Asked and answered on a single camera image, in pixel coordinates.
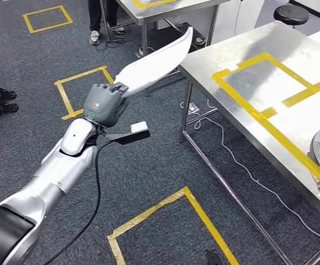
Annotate black seat chrome stool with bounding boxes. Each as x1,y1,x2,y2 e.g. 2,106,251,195
273,4,310,29

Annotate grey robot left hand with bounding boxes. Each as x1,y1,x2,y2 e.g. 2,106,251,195
83,83,130,128

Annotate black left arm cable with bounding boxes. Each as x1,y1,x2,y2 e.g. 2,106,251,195
42,140,116,265

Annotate black tripod legs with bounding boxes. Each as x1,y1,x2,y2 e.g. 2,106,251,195
0,79,19,120

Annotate yellow floor tape square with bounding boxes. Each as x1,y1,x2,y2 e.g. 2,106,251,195
54,66,114,121
22,4,73,34
106,185,240,265

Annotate stainless steel table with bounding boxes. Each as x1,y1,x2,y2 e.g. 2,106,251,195
116,0,231,57

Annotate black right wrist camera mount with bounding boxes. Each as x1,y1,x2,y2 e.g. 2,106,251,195
203,249,226,265

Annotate white curved plastic part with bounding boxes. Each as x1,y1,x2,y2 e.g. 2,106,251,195
114,26,194,98

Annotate white partition panel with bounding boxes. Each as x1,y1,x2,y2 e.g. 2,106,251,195
211,0,266,45

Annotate person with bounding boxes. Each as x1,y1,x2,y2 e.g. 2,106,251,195
88,0,127,46

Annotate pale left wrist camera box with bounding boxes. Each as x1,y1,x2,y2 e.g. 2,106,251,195
130,121,149,134

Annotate stainless steel workbench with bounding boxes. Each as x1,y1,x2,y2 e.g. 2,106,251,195
177,20,320,265

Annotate yellow tape table marking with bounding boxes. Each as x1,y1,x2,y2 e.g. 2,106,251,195
132,0,177,9

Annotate white floor cable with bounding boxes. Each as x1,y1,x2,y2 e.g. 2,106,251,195
180,99,320,254

